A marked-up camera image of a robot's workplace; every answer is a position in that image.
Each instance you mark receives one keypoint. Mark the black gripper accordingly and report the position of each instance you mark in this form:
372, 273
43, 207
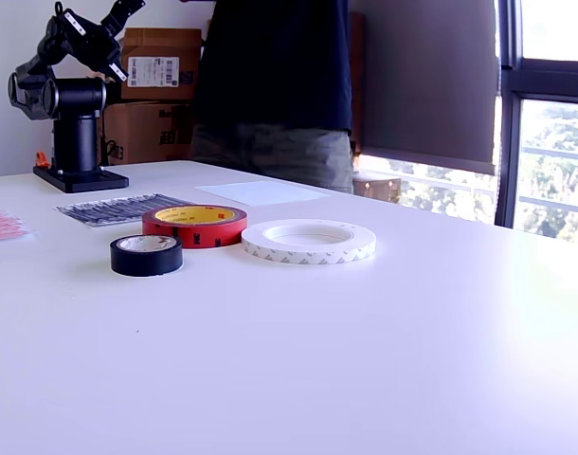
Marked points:
97, 47

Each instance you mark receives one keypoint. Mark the red double-sided tape roll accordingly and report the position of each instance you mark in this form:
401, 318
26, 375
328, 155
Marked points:
199, 237

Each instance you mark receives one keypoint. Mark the black tape roll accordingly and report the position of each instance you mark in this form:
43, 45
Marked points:
128, 260

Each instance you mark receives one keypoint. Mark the white tape roll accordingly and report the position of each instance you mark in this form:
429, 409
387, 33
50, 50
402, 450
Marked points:
308, 256

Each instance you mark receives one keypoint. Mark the black and grey Piper arm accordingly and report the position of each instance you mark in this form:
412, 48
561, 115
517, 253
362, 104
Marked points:
78, 137

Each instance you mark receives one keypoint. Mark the crumpled beige bag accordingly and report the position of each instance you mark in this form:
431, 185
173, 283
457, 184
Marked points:
98, 76

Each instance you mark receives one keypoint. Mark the small cardboard box with label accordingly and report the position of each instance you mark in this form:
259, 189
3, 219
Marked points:
147, 42

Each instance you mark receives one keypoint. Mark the orange clamp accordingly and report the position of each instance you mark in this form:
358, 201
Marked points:
42, 160

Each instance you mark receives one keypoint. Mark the black scribbled paper sheet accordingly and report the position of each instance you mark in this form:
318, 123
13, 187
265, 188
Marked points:
104, 211

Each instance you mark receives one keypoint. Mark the person in dark shirt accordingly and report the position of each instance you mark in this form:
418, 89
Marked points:
270, 57

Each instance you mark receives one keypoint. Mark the red scribbled paper sheet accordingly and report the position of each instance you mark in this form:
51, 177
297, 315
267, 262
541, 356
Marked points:
5, 227

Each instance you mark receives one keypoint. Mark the blank white paper sheet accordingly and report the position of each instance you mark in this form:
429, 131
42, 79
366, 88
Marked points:
265, 192

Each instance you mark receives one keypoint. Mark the grey roller blind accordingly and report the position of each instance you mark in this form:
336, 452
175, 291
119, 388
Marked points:
426, 71

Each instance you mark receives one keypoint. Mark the grey balcony railing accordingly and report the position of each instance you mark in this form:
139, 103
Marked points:
554, 151

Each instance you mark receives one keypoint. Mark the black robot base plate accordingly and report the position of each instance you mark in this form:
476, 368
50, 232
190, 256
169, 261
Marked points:
80, 182

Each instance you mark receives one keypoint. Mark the dark window frame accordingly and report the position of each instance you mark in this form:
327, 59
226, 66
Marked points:
509, 156

